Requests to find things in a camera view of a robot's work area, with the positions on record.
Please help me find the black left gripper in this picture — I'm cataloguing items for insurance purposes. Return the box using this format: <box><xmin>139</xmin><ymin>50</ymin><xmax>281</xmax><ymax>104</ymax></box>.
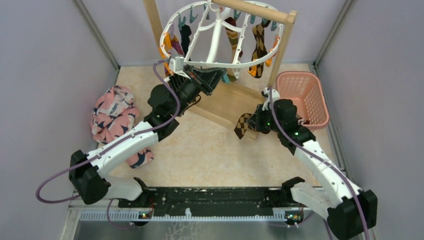
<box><xmin>172</xmin><ymin>64</ymin><xmax>228</xmax><ymax>117</ymax></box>

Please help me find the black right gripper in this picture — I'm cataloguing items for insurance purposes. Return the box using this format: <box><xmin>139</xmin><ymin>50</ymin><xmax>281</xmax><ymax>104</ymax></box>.
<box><xmin>247</xmin><ymin>103</ymin><xmax>283</xmax><ymax>134</ymax></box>

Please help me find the brown argyle sock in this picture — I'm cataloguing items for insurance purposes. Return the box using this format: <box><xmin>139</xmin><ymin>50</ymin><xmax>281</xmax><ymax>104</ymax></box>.
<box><xmin>248</xmin><ymin>20</ymin><xmax>271</xmax><ymax>79</ymax></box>
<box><xmin>234</xmin><ymin>113</ymin><xmax>254</xmax><ymax>140</ymax></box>

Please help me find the white plastic sock hanger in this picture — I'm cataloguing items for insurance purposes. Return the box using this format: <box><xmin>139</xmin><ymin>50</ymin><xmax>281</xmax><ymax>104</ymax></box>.
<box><xmin>158</xmin><ymin>0</ymin><xmax>297</xmax><ymax>70</ymax></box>

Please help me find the maroon purple striped sock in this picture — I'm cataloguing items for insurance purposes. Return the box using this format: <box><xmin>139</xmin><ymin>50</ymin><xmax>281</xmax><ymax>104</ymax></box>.
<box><xmin>170</xmin><ymin>35</ymin><xmax>185</xmax><ymax>56</ymax></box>

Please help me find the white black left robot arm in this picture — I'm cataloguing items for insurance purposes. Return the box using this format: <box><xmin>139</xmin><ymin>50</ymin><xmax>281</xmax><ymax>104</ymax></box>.
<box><xmin>68</xmin><ymin>65</ymin><xmax>227</xmax><ymax>207</ymax></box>

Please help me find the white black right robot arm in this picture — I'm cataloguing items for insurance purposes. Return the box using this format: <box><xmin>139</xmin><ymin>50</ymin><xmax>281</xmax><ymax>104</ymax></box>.
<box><xmin>247</xmin><ymin>99</ymin><xmax>378</xmax><ymax>240</ymax></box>

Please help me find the wooden hanger stand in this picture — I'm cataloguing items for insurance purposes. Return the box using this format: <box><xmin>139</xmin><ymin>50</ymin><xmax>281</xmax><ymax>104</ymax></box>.
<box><xmin>144</xmin><ymin>0</ymin><xmax>282</xmax><ymax>128</ymax></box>

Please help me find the black white striped sock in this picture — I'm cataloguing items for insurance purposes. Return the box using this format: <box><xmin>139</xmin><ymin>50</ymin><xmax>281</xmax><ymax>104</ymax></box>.
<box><xmin>179</xmin><ymin>24</ymin><xmax>192</xmax><ymax>56</ymax></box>

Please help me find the pink laundry basket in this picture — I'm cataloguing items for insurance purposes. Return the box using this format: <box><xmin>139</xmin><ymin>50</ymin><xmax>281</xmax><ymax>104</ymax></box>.
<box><xmin>275</xmin><ymin>71</ymin><xmax>330</xmax><ymax>131</ymax></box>

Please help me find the orange clothespin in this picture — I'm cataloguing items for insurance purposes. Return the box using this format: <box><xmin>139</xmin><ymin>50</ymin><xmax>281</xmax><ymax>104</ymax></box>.
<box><xmin>159</xmin><ymin>32</ymin><xmax>172</xmax><ymax>59</ymax></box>
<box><xmin>264</xmin><ymin>34</ymin><xmax>281</xmax><ymax>67</ymax></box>

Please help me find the pink navy patterned cloth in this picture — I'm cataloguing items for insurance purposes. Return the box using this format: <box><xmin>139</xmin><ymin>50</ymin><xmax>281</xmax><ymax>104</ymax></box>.
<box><xmin>90</xmin><ymin>85</ymin><xmax>155</xmax><ymax>169</ymax></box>

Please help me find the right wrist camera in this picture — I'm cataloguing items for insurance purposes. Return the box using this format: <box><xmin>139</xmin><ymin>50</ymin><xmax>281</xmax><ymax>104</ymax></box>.
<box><xmin>261</xmin><ymin>87</ymin><xmax>273</xmax><ymax>111</ymax></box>

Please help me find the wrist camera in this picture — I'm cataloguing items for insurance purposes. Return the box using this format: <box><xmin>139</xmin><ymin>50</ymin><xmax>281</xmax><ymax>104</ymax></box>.
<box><xmin>168</xmin><ymin>55</ymin><xmax>185</xmax><ymax>76</ymax></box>
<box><xmin>261</xmin><ymin>87</ymin><xmax>273</xmax><ymax>111</ymax></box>

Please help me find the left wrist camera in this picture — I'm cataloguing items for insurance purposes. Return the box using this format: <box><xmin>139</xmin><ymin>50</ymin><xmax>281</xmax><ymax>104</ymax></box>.
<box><xmin>168</xmin><ymin>55</ymin><xmax>185</xmax><ymax>76</ymax></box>

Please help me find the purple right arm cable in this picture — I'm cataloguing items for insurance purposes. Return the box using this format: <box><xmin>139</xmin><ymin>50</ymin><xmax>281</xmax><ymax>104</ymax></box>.
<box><xmin>267</xmin><ymin>86</ymin><xmax>369</xmax><ymax>240</ymax></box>

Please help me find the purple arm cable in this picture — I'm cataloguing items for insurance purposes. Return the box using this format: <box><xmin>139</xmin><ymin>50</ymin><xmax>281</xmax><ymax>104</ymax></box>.
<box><xmin>267</xmin><ymin>86</ymin><xmax>369</xmax><ymax>240</ymax></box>
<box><xmin>35</xmin><ymin>59</ymin><xmax>182</xmax><ymax>204</ymax></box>

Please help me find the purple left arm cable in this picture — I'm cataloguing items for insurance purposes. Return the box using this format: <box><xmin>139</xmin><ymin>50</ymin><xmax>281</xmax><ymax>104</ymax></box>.
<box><xmin>35</xmin><ymin>59</ymin><xmax>182</xmax><ymax>204</ymax></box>

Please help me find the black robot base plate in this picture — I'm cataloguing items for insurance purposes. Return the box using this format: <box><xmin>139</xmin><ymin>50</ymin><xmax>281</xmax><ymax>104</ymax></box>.
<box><xmin>118</xmin><ymin>187</ymin><xmax>307</xmax><ymax>218</ymax></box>

